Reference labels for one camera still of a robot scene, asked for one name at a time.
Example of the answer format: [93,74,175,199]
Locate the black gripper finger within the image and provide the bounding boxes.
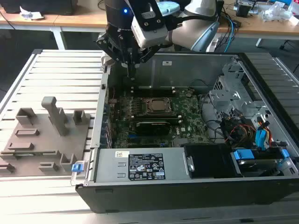
[95,32,133,80]
[131,45,160,81]

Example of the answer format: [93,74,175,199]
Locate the wooden desk white legs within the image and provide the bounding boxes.
[216,13,299,48]
[0,7,111,51]

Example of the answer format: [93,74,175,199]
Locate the pale blue teach pendant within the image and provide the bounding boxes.
[156,1,181,17]

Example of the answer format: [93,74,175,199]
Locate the silver CPU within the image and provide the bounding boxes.
[150,99,172,112]

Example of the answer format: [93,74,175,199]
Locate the green motherboard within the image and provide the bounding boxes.
[108,89,211,149]

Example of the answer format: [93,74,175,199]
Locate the black graphics card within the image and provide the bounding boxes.
[134,119,172,136]

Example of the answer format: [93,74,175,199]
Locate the black box on desk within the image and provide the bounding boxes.
[4,0,76,16]

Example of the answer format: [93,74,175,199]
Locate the white crumpled paper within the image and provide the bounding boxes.
[19,6,44,20]

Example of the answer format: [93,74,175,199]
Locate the silver drive cage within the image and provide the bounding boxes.
[208,63,270,122]

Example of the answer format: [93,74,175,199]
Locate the grey parts rack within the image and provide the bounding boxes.
[0,96,91,178]

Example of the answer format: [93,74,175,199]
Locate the silver power supply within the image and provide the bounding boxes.
[94,147,195,185]

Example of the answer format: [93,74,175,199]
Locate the black fan shroud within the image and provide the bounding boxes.
[181,143,237,179]

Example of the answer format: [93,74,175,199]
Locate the blue case latch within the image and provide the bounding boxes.
[71,163,85,174]

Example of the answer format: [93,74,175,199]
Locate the clear plastic bag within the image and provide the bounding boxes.
[261,1,293,23]

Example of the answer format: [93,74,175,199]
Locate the blue disk carrier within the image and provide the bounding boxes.
[230,149,294,177]

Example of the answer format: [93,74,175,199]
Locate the black open PC case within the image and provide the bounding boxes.
[74,52,299,214]

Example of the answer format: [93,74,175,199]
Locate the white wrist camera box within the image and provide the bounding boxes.
[130,15,170,49]

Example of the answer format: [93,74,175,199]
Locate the black camera mounting bracket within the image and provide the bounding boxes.
[134,0,164,32]

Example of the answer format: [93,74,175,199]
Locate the thin black looped cable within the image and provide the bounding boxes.
[190,79,212,91]

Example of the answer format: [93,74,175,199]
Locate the blue hanging cable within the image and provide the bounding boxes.
[223,13,235,52]

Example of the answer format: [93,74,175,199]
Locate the orange yellow wire bundle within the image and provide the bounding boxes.
[229,123,258,141]

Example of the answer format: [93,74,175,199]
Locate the blue flat wire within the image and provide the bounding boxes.
[255,129,267,150]

